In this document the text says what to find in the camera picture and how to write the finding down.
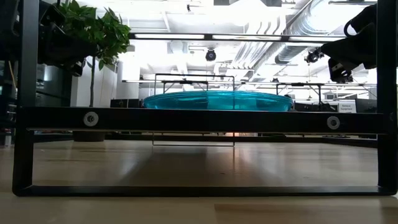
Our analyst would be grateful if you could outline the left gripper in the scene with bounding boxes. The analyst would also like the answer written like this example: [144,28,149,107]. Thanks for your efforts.
[39,26,98,68]

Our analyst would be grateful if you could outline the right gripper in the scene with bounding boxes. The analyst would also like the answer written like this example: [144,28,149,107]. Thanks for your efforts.
[320,22,377,69]

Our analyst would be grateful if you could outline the silver shelf bolt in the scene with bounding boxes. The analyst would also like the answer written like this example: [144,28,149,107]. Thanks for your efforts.
[82,111,100,128]
[326,115,341,131]

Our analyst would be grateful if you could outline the green leafy indoor tree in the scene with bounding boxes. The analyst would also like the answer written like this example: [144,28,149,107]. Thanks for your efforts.
[52,0,132,108]

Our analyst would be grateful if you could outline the grey metal cabinet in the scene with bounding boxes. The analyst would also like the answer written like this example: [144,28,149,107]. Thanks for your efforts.
[35,63,73,108]

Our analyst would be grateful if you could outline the black ceiling spotlight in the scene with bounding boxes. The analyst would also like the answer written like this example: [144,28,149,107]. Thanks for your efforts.
[303,47,325,65]

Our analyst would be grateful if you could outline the black monitor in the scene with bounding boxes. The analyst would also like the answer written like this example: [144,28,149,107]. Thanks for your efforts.
[355,98,378,113]

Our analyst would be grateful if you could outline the white printed sign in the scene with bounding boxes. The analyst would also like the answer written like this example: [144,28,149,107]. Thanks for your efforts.
[338,100,357,113]

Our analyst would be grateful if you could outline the black low partition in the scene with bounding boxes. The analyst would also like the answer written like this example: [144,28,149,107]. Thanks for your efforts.
[110,98,144,109]

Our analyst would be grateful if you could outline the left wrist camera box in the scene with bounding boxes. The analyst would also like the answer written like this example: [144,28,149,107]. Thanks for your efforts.
[70,61,84,78]

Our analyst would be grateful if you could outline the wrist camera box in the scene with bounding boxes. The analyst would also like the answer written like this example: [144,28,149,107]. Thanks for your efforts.
[70,61,84,78]
[328,58,354,84]

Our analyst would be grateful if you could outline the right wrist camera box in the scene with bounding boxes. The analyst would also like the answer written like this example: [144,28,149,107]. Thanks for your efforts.
[328,58,354,84]

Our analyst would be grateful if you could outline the black metal shelf frame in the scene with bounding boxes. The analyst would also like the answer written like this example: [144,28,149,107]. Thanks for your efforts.
[12,0,398,197]

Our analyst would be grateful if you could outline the thin wire frame rack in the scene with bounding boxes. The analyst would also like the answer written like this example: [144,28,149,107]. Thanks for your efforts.
[152,73,236,147]

